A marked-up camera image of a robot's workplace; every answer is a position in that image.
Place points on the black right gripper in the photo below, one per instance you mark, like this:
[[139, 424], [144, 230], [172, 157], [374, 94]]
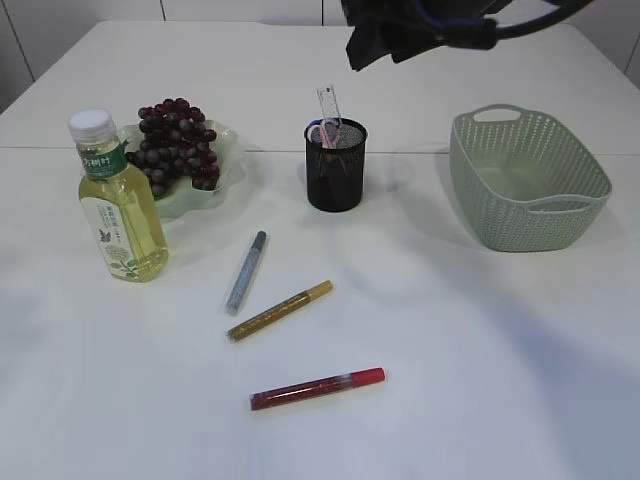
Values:
[[403, 30]]

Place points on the clear plastic ruler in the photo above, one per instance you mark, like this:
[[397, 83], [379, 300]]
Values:
[[329, 105]]

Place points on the pink purple safety scissors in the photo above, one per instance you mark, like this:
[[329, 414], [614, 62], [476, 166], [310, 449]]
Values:
[[332, 136]]

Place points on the blue safety scissors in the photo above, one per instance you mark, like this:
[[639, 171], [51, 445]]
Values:
[[315, 132]]

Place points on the purple artificial grape bunch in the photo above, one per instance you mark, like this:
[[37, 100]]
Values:
[[175, 144]]

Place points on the silver glitter marker pen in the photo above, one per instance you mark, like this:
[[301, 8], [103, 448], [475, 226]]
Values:
[[245, 274]]

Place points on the yellow tea drink bottle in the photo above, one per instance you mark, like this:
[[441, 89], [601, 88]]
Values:
[[117, 200]]

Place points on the gold glitter marker pen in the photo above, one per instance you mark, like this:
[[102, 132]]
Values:
[[278, 312]]

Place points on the red glitter marker pen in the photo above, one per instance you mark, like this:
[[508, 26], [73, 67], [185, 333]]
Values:
[[316, 388]]

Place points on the black mesh pen holder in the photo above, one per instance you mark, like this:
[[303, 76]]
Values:
[[334, 177]]

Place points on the green plastic woven basket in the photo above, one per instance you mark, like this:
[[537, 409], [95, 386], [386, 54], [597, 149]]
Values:
[[526, 184]]

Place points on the green ruffled glass plate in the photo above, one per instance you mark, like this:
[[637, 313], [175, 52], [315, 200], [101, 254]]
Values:
[[183, 197]]

